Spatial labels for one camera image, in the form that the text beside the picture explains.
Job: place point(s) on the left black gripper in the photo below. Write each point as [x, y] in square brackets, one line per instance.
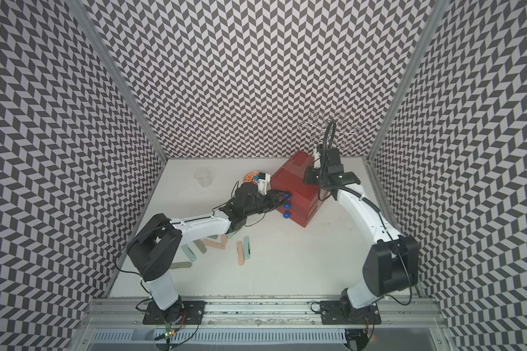
[274, 198]

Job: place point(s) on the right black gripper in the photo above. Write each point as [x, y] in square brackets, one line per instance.
[308, 175]

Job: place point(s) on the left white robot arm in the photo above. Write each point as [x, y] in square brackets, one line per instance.
[153, 250]

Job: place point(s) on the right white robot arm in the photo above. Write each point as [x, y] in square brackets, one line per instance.
[393, 259]

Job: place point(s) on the red drawer cabinet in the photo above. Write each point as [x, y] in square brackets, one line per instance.
[304, 198]

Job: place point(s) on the orange fruit knife right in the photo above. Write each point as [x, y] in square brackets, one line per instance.
[240, 253]

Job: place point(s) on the orange fruit knife middle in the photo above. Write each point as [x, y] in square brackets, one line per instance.
[213, 244]

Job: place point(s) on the orange patterned bowl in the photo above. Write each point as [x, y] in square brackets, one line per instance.
[252, 176]

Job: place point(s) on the clear plastic cup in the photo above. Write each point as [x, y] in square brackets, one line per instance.
[204, 177]

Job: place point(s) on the olive green knife middle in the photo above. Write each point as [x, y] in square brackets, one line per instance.
[200, 245]

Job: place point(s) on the olive green knife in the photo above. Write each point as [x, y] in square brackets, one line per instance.
[181, 265]
[200, 245]

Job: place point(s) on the olive green knife lower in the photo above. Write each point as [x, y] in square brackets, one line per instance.
[181, 265]

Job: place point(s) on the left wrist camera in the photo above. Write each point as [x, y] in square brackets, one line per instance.
[262, 181]

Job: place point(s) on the chrome wire rack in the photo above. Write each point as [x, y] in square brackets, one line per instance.
[339, 129]

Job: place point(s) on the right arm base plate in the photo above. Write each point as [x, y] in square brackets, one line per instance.
[351, 312]

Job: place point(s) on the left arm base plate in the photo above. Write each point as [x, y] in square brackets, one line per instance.
[173, 312]

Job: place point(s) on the aluminium front rail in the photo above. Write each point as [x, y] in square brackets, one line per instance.
[125, 324]

